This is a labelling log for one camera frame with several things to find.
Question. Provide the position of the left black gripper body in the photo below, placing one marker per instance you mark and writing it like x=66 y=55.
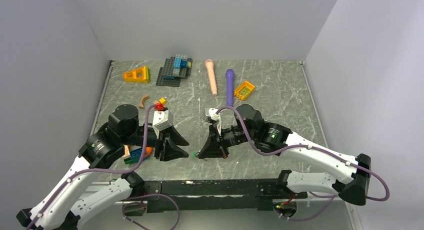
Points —
x=152 y=140

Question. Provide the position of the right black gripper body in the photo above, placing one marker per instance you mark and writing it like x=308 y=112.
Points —
x=233 y=135

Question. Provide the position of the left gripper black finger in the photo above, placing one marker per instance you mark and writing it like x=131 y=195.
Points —
x=171 y=151
x=176 y=137

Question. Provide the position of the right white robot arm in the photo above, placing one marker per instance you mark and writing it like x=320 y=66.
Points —
x=339 y=174

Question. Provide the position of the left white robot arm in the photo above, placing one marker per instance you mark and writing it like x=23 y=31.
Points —
x=63 y=208

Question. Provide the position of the orange curved track piece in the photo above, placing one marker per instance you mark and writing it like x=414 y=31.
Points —
x=147 y=154

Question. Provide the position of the blue toy brick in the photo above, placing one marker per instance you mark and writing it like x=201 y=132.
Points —
x=136 y=153

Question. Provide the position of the green toy brick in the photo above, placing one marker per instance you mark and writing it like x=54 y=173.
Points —
x=128 y=161

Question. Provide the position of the small yellow cube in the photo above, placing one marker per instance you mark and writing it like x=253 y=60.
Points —
x=163 y=101

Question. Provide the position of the wooden arch block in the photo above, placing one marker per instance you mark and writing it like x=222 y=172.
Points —
x=144 y=98

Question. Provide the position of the yellow grid brick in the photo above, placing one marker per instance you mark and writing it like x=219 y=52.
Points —
x=244 y=90

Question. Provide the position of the black base bar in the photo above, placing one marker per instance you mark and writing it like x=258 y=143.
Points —
x=190 y=195

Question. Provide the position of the purple toy microphone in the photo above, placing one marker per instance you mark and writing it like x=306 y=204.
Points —
x=230 y=75

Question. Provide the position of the orange yellow triangular block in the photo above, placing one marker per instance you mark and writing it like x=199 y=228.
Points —
x=138 y=75

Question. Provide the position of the grey blue brick stack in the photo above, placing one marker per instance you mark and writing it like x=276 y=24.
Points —
x=174 y=69

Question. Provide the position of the pink toy microphone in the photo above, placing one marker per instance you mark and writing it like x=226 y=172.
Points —
x=211 y=75

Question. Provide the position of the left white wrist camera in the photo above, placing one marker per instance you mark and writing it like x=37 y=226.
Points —
x=162 y=118

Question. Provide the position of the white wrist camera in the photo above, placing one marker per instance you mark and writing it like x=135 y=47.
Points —
x=162 y=118
x=211 y=116

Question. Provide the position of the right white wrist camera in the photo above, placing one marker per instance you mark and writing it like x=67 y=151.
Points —
x=211 y=116

